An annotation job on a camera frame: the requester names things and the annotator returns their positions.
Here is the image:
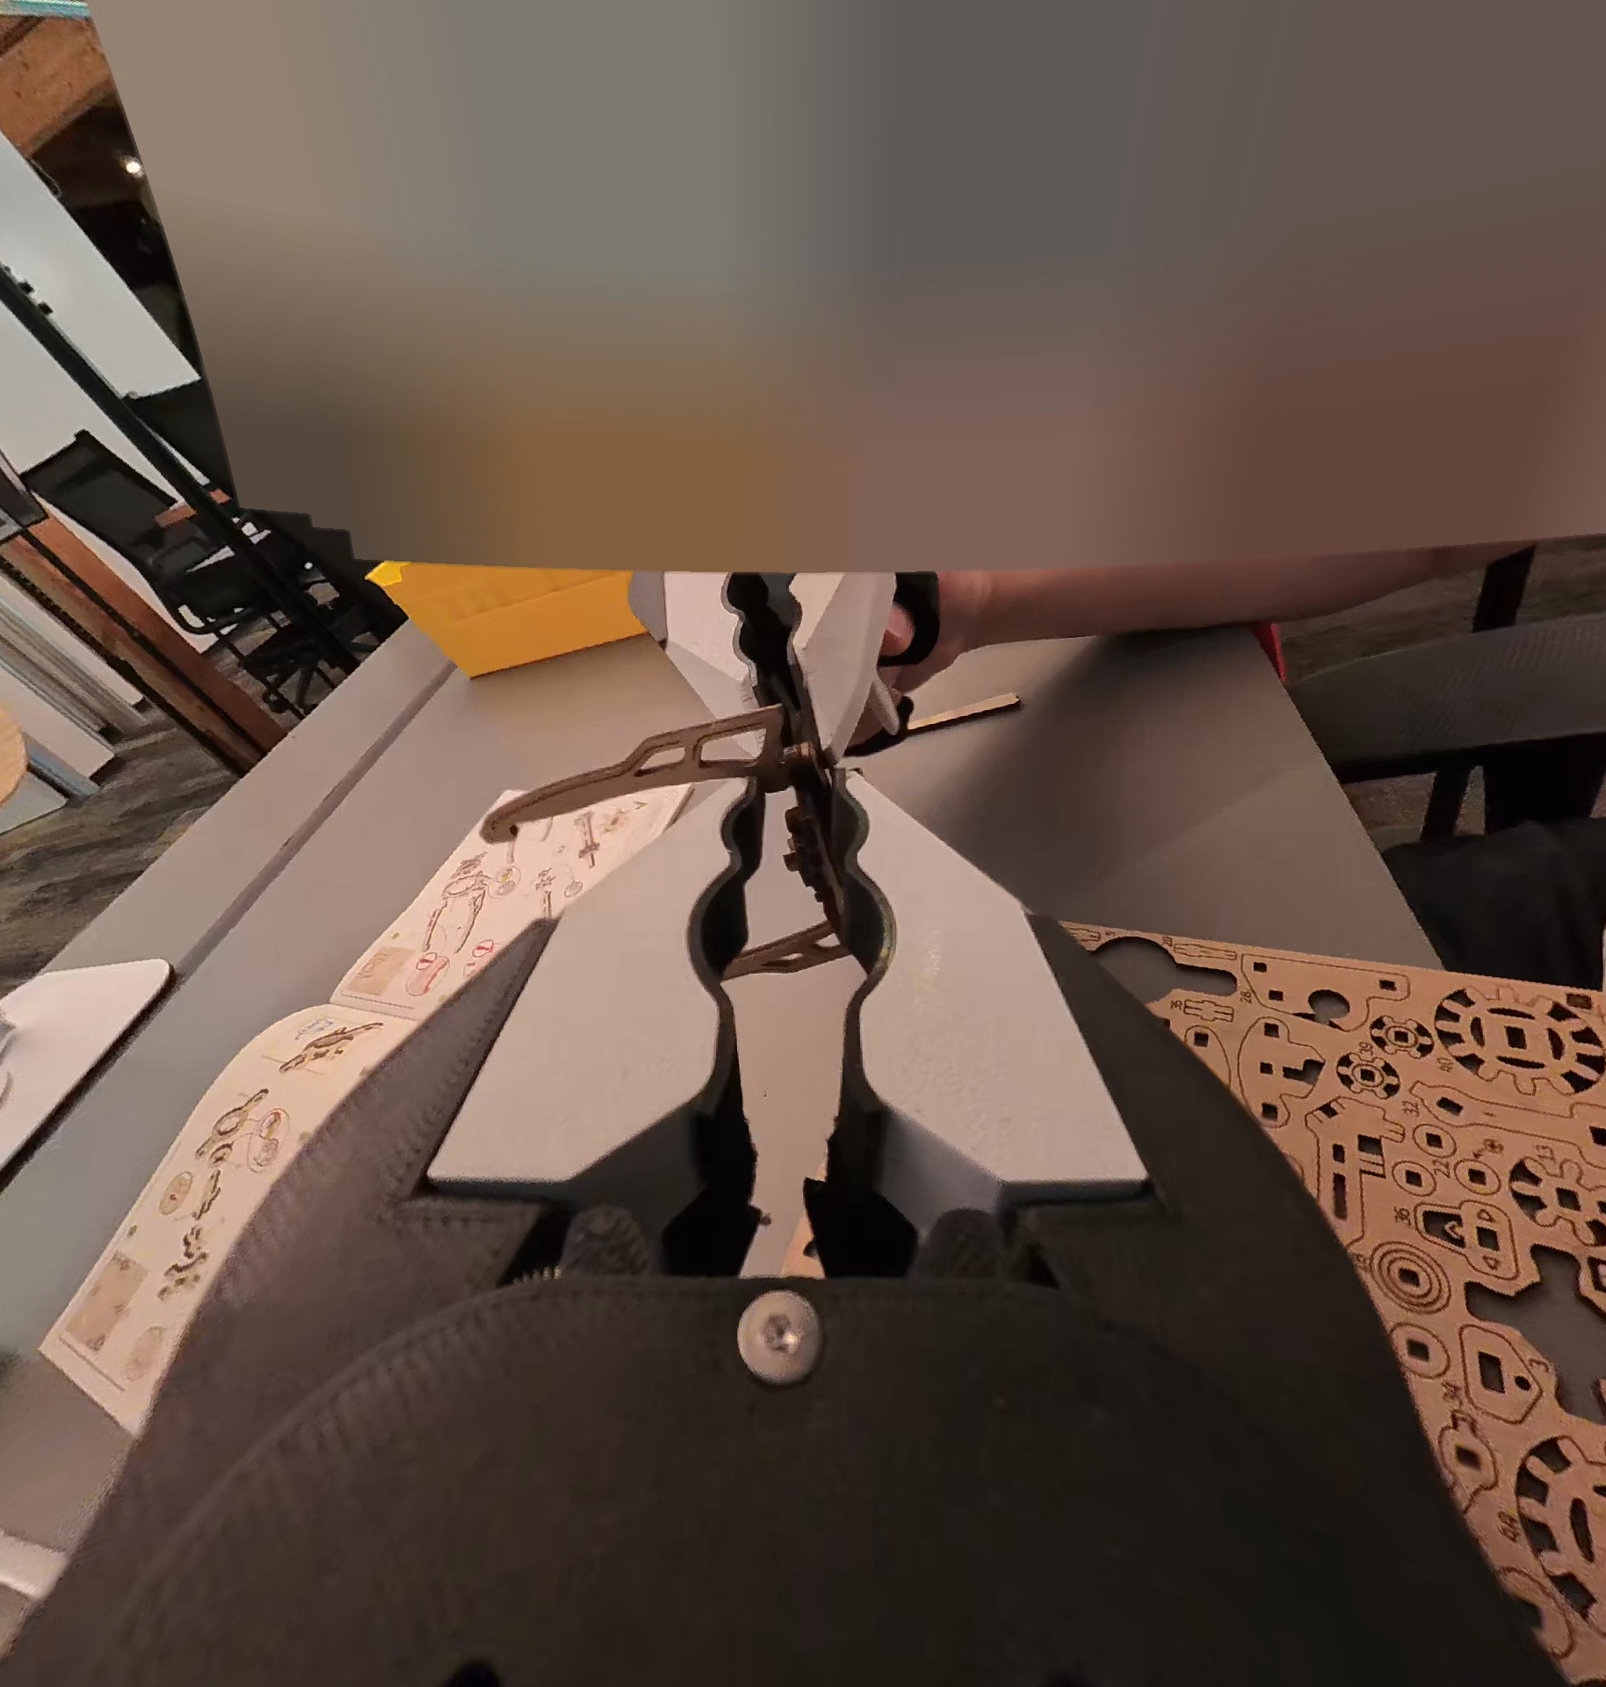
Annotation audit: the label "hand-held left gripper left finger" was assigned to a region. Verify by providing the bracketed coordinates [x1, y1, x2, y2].
[424, 792, 766, 1275]

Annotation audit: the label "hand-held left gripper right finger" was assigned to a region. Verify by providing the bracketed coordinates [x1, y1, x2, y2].
[822, 776, 1156, 1275]

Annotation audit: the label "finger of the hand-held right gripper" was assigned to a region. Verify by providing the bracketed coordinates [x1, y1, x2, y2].
[789, 570, 917, 760]
[629, 570, 814, 749]

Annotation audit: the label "person's right forearm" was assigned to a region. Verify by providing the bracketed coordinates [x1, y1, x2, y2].
[1014, 544, 1464, 639]

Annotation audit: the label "wooden parts sheet with gears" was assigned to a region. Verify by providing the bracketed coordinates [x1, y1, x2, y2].
[1063, 923, 1606, 1677]

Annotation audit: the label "person's right hand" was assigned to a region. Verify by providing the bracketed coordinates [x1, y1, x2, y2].
[940, 570, 1019, 658]

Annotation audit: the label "yellow plastic bin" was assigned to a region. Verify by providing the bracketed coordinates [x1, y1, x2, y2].
[367, 560, 656, 681]

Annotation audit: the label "illustrated instruction booklet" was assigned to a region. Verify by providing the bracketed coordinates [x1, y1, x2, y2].
[39, 785, 692, 1433]

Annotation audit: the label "white sign stand base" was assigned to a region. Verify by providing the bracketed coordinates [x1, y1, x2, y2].
[0, 960, 172, 1222]

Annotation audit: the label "black office chair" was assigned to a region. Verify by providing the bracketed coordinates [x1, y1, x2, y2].
[25, 428, 397, 721]

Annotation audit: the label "person's black trouser legs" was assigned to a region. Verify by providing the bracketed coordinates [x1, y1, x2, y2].
[1383, 818, 1606, 1018]

